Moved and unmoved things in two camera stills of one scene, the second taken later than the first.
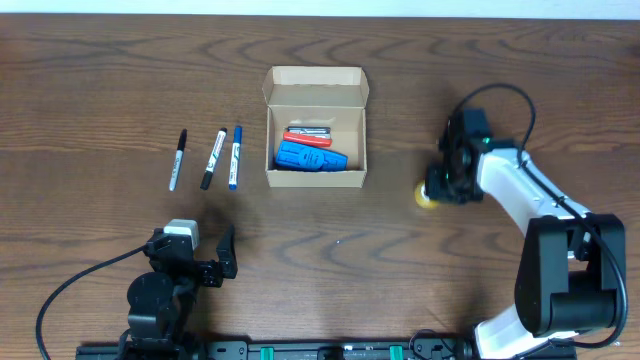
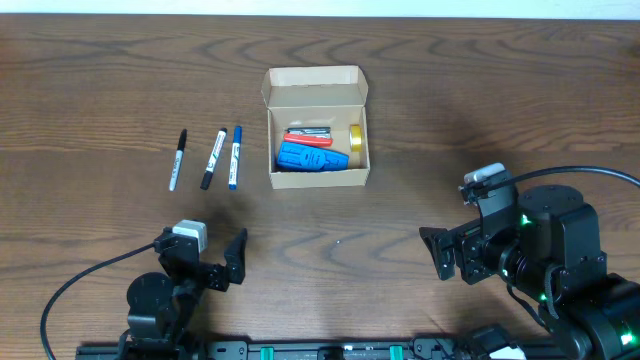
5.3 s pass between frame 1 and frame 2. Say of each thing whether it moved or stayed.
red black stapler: stayed
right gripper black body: moved
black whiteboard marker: stayed
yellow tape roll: moved
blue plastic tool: stayed
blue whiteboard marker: stayed
